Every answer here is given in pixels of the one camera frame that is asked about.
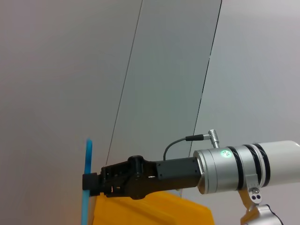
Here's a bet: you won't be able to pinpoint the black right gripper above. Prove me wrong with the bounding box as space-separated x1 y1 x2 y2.
82 155 202 200

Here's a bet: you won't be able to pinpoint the blue scissors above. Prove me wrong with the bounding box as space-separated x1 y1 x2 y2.
81 138 94 225

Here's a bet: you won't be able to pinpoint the yellow plastic storage bin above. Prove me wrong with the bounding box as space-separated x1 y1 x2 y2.
92 189 215 225

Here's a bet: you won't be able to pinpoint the right gripper cable with plug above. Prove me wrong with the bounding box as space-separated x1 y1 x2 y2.
163 128 222 161

